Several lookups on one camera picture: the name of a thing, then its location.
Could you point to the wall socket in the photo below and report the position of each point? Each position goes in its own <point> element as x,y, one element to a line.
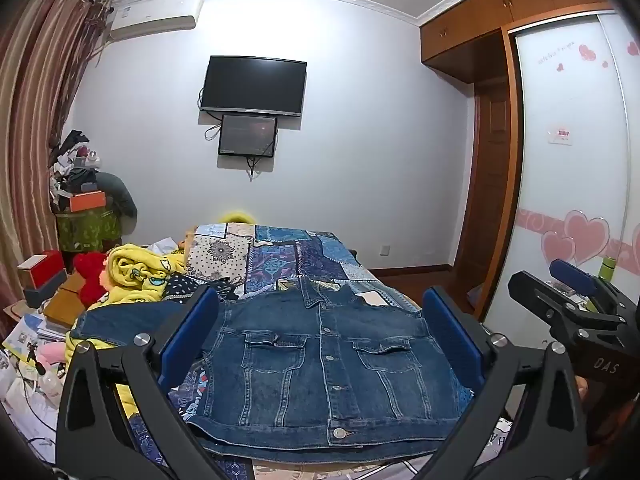
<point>384,250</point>

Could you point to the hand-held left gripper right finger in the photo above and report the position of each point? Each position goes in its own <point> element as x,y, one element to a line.
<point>452,332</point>

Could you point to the yellow cartoon blanket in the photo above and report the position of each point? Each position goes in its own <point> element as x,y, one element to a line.
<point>135,270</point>

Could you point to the green bottle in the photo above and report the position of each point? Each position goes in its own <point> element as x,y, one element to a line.
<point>607,270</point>

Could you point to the green patterned bin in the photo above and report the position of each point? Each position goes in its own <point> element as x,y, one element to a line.
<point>87,230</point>

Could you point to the brown cardboard box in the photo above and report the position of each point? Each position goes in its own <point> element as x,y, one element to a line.
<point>62,302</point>

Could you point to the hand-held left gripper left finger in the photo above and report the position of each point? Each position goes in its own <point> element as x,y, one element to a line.
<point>190,330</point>

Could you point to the navy patterned cloth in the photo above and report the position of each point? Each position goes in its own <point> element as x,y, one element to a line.
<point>177,286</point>

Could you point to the striped brown curtain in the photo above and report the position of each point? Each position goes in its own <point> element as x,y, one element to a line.
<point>40,110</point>

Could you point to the orange box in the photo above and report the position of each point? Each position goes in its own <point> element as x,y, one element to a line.
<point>87,201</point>

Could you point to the pink plush toy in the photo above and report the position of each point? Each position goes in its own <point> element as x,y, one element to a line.
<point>50,354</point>

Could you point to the wooden wardrobe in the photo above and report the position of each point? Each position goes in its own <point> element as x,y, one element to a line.
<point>480,10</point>

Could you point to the white sliding door with hearts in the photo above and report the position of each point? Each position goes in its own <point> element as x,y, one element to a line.
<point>565,185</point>

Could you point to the dark grey cushion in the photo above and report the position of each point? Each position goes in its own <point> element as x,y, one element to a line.
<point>120,195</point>

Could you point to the red box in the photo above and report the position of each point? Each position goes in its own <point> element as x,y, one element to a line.
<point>42,267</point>

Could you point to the grey box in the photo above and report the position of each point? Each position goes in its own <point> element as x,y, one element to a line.
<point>45,292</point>

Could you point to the small wall monitor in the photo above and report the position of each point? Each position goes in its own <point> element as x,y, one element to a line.
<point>247,135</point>

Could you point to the door label sticker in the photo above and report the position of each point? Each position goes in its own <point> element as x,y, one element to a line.
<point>560,134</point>

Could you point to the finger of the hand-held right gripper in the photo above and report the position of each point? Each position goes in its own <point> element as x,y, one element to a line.
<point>545,305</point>
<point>575,277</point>

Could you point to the patchwork bedspread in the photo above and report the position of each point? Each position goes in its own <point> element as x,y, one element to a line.
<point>280,260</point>

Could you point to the red plush toy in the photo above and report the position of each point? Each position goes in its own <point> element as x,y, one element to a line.
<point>90,275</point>

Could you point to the pile of papers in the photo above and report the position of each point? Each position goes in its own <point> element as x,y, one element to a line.
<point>25,340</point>

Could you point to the blue denim jacket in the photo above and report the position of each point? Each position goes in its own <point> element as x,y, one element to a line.
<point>300,360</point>

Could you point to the yellow pillow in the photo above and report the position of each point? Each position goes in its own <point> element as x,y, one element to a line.
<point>237,217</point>

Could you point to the pile of clothes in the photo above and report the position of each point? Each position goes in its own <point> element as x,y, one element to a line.
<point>75,160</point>

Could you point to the white air conditioner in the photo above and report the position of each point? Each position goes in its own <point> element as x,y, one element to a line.
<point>152,15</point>

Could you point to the wall television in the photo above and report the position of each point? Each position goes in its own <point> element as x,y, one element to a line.
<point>253,85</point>

